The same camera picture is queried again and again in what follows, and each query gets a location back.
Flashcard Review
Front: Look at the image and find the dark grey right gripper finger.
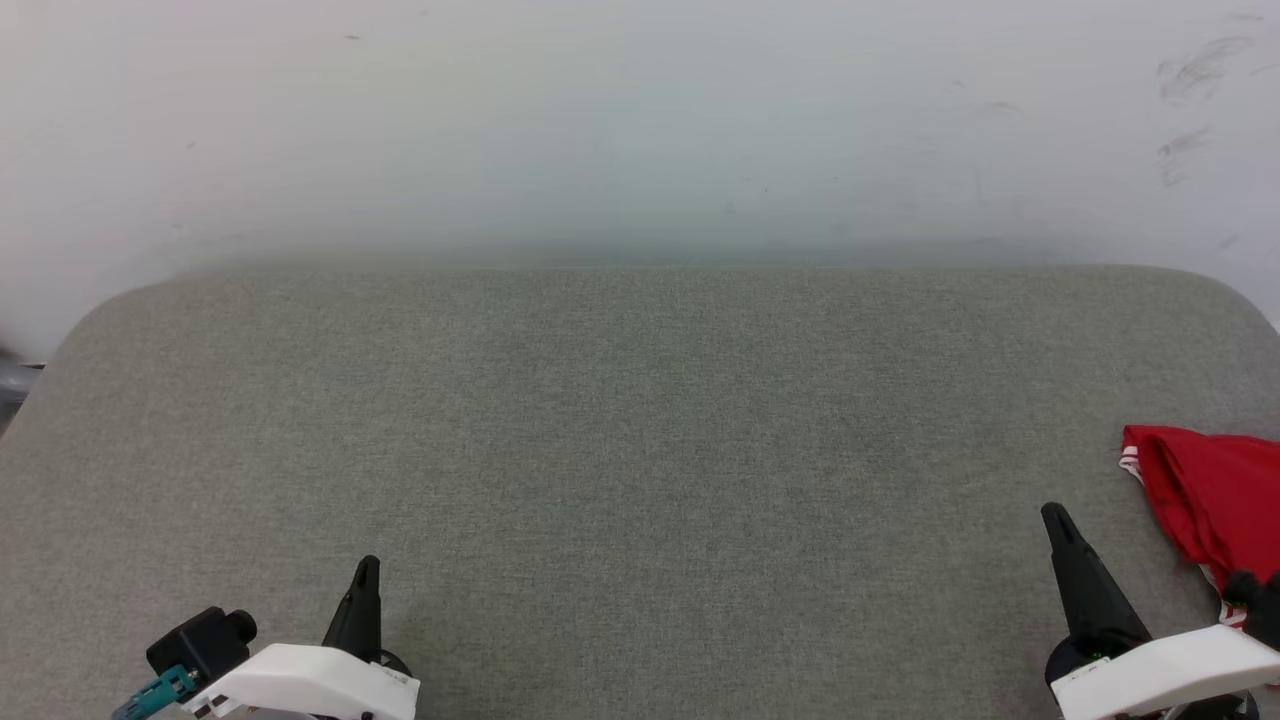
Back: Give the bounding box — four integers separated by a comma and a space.
1040, 502, 1153, 658

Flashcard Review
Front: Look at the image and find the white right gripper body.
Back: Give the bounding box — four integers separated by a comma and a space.
1045, 624, 1280, 720

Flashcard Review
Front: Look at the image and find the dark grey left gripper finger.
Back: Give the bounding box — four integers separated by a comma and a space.
322, 555, 385, 661

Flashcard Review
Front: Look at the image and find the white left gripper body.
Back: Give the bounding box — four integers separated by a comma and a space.
188, 643, 422, 720

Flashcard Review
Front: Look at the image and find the red and white basketball jersey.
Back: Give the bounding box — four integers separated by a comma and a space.
1118, 425, 1280, 631

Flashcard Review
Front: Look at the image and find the grey metal object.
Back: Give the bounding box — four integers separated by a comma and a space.
0, 345, 46, 431

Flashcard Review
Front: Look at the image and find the teal left camera connector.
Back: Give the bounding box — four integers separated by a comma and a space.
110, 665, 199, 720

